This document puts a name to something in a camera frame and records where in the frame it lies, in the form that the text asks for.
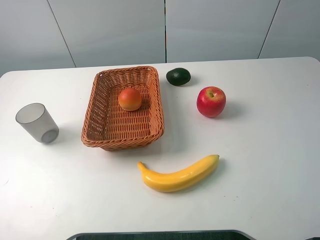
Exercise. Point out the orange peach fruit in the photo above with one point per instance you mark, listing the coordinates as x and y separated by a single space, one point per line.
130 99

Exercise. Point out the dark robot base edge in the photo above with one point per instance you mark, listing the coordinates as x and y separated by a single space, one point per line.
165 235

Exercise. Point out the brown wicker basket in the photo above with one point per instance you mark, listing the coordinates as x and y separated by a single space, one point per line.
107 126

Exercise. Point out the dark green avocado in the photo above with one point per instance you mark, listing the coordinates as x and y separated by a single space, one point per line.
178 76

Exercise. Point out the red apple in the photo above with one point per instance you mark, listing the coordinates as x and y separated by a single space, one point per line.
211 101

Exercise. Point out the yellow banana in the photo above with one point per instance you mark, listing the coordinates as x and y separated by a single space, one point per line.
179 180

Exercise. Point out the grey translucent plastic cup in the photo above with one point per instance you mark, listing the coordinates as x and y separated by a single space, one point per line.
37 121

